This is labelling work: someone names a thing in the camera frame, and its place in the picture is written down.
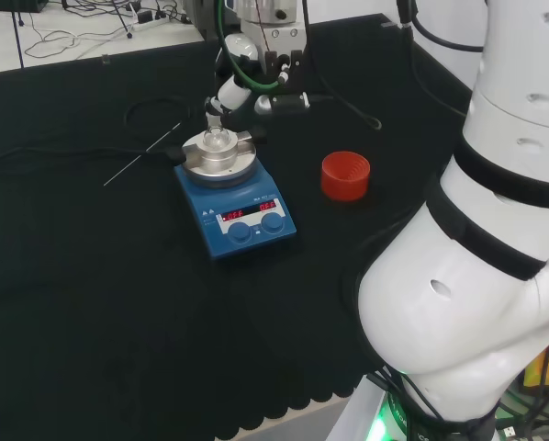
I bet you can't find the black bench cloth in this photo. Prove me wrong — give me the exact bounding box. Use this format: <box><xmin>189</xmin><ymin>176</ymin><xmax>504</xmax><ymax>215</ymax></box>
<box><xmin>0</xmin><ymin>12</ymin><xmax>487</xmax><ymax>441</ymax></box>

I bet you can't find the white power strip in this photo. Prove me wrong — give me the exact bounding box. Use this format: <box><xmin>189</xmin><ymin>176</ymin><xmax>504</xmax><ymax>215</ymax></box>
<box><xmin>130</xmin><ymin>9</ymin><xmax>171</xmax><ymax>32</ymax></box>

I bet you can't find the blue base heater steel plate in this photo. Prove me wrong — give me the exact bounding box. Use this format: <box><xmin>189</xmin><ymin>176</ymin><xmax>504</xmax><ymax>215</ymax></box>
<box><xmin>163</xmin><ymin>128</ymin><xmax>299</xmax><ymax>265</ymax></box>

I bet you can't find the thick black power cable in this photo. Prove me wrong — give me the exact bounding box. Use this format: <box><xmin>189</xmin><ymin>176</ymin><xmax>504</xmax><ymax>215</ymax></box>
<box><xmin>0</xmin><ymin>144</ymin><xmax>174</xmax><ymax>169</ymax></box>

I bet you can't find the thin steel probe rod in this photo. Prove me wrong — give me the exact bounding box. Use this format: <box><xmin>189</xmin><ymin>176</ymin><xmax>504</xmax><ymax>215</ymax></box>
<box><xmin>103</xmin><ymin>120</ymin><xmax>183</xmax><ymax>187</ymax></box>

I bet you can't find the green robot cable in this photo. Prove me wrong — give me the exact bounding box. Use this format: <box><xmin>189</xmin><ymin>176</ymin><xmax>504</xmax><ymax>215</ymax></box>
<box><xmin>216</xmin><ymin>0</ymin><xmax>281</xmax><ymax>90</ymax></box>

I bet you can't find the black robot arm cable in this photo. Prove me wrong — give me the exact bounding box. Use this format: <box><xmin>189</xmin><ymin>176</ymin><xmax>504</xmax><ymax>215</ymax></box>
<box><xmin>395</xmin><ymin>0</ymin><xmax>487</xmax><ymax>52</ymax></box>

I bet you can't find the black tripod leg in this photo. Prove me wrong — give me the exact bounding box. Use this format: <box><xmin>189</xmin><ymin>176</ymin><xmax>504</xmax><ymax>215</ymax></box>
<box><xmin>11</xmin><ymin>0</ymin><xmax>26</xmax><ymax>70</ymax></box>

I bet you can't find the yellow stop button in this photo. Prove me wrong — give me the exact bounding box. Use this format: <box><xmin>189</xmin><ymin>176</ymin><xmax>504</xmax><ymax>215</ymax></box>
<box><xmin>521</xmin><ymin>330</ymin><xmax>549</xmax><ymax>388</ymax></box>

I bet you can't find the red ribbed plastic cup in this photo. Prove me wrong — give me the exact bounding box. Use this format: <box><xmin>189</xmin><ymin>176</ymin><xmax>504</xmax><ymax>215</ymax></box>
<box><xmin>320</xmin><ymin>151</ymin><xmax>372</xmax><ymax>201</ymax></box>

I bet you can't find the clear round-bottom glass flask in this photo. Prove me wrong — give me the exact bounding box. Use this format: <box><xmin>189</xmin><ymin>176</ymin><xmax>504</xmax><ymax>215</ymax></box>
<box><xmin>202</xmin><ymin>112</ymin><xmax>233</xmax><ymax>151</ymax></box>

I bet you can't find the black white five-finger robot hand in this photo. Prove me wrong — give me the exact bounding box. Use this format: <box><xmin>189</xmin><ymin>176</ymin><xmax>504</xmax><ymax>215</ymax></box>
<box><xmin>204</xmin><ymin>28</ymin><xmax>312</xmax><ymax>128</ymax></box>

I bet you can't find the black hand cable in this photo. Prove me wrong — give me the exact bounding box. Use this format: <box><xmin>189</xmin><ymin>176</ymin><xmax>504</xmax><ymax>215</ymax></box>
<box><xmin>300</xmin><ymin>0</ymin><xmax>383</xmax><ymax>131</ymax></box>

